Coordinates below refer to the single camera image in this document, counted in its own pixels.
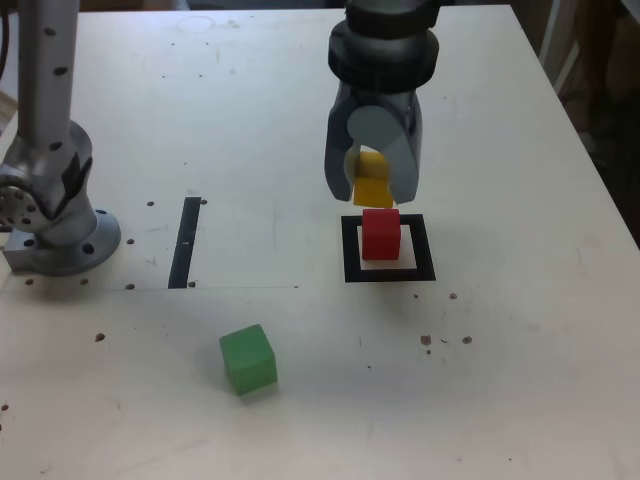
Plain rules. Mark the black tape square outline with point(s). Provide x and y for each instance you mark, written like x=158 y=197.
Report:
x=350 y=250

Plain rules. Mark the black tape strip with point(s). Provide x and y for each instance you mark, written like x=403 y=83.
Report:
x=184 y=245

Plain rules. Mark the yellow cube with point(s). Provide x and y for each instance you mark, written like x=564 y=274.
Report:
x=372 y=192

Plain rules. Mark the red cube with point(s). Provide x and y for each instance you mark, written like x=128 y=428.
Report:
x=381 y=235

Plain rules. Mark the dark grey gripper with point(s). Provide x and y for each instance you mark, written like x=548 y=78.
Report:
x=380 y=98

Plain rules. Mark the green cube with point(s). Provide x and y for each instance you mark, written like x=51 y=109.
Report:
x=249 y=362

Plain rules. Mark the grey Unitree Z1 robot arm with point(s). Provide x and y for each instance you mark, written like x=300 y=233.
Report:
x=50 y=150

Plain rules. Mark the white frame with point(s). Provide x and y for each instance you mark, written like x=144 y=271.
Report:
x=557 y=45

